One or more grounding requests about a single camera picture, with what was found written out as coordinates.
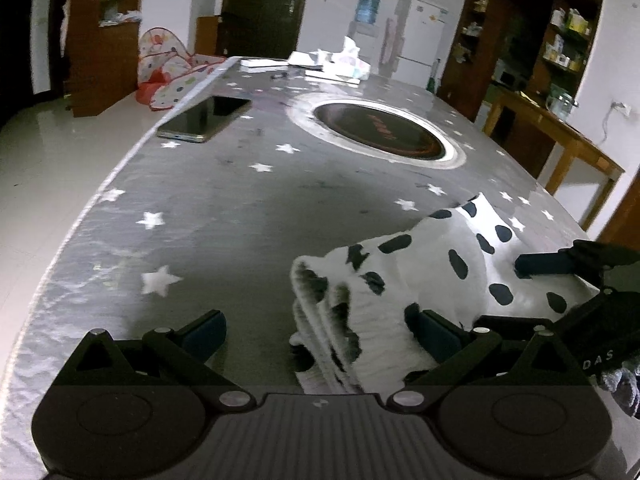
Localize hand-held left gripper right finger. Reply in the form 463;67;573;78
387;310;593;409

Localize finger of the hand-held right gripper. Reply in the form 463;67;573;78
477;295;606;334
515;247;606;279

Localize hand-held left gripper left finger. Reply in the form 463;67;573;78
50;310;256;409

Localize white polka dot garment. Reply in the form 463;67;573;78
290;192;601;396

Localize person's right hand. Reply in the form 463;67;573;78
597;355;640;418

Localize grey star-print tablecloth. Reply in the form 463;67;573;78
0;55;601;480

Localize wooden side table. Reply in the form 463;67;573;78
482;87;627;233

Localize glass jar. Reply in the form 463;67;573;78
547;85;579;121

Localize small microwave oven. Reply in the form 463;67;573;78
492;70;527;89

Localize round built-in cooktop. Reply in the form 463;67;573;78
287;92;467;168

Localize dark smartphone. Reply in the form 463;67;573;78
156;95;252;144

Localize large wooden shelf cabinet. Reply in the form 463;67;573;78
437;0;604;181

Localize white refrigerator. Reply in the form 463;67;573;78
395;0;449;93

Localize pink patterned play tent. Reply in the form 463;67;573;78
136;27;227;111

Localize pink hanging cloth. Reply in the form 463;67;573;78
377;17;401;78

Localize white notebook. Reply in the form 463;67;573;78
240;57;289;71

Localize thin book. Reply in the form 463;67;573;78
305;67;362;84

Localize white water dispenser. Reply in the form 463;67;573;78
347;22;382;68

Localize white paper sheets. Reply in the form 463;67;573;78
287;50;327;69

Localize wooden open shelf unit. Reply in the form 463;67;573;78
65;0;147;118

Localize small wooden side cabinet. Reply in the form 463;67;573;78
195;15;224;57

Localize blue water bottle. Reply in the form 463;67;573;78
355;0;382;26

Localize dark wooden door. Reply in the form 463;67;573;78
220;0;312;58

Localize socket cable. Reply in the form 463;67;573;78
600;110;618;148

